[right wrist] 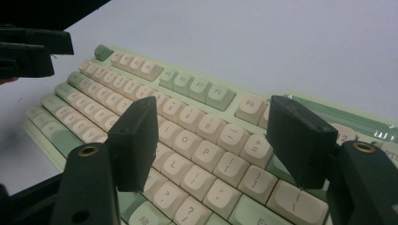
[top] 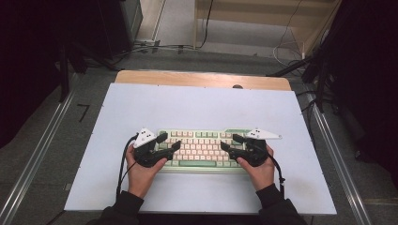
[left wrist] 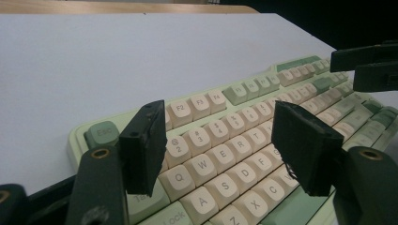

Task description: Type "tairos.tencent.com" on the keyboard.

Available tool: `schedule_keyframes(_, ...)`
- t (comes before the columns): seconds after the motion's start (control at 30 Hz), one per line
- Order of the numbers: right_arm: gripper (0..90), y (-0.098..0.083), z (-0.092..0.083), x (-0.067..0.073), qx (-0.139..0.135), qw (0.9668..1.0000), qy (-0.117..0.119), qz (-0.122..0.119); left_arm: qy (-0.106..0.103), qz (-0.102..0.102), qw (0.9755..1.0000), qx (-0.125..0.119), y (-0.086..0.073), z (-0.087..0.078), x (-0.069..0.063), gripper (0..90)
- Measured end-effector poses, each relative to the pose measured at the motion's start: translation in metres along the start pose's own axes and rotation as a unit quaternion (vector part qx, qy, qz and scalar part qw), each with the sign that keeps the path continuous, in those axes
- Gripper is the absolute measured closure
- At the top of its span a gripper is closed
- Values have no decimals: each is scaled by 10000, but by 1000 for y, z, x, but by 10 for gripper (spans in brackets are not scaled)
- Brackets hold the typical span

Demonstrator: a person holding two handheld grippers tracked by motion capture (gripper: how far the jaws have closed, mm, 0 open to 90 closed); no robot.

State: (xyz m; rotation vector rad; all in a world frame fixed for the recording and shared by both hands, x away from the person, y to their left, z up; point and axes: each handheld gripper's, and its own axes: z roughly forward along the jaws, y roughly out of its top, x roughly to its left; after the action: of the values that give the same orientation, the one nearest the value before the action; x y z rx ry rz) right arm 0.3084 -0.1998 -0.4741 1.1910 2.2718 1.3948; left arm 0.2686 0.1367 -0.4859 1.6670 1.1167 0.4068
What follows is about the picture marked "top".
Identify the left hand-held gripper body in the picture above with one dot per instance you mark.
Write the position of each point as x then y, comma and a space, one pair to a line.
147, 153

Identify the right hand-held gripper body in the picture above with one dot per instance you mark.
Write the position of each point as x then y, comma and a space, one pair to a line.
255, 151

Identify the green and pink keyboard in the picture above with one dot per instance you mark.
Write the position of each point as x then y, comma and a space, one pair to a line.
200, 146

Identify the person's right hand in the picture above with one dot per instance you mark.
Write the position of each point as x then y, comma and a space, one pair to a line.
261, 175

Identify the person's left hand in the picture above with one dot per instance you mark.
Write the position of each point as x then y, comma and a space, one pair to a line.
140, 178

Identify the white table board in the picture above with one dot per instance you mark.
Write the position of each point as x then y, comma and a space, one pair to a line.
200, 106

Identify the dark round table grommet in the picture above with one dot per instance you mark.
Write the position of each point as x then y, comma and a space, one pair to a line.
237, 86

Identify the wooden table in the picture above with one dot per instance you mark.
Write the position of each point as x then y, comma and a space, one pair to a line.
187, 79

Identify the black metal stand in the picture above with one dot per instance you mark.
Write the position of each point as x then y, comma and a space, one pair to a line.
64, 78
319, 93

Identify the dark cabinet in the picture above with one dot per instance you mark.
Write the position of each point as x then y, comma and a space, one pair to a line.
125, 25

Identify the wooden shelf unit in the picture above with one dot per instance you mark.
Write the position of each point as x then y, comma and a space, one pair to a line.
250, 12

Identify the black curtain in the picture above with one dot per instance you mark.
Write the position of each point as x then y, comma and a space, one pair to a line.
25, 62
369, 78

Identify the aluminium floor rail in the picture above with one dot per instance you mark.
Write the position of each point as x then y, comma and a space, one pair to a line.
38, 156
337, 156

